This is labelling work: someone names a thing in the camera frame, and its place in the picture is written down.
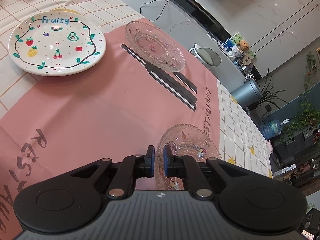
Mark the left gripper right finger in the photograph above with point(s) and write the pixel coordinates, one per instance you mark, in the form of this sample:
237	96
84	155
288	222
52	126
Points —
196	176

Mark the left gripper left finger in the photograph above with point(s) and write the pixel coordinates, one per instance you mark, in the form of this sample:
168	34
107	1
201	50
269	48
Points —
125	174

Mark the clear glass plate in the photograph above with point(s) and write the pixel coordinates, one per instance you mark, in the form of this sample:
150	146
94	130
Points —
183	139
155	46

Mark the white fruity painted plate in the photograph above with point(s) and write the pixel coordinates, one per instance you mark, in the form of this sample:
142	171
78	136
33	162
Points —
56	43

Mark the pink round fan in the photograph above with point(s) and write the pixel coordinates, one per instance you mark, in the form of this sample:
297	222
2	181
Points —
269	147

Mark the blue water jug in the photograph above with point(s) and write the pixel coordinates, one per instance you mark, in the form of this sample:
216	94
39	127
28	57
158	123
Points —
272	128

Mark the grey metal trash can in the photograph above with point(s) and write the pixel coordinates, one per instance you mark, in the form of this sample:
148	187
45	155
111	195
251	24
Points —
247	94

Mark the white rolling stool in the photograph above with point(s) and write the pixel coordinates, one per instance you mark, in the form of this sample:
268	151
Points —
205	55

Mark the potted floor plant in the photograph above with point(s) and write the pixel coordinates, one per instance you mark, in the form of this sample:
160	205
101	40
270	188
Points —
268	95

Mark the teddy bear toy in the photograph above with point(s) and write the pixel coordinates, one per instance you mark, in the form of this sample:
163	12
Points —
243	46

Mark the hanging vine plant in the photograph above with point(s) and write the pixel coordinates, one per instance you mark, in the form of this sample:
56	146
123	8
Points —
309	115

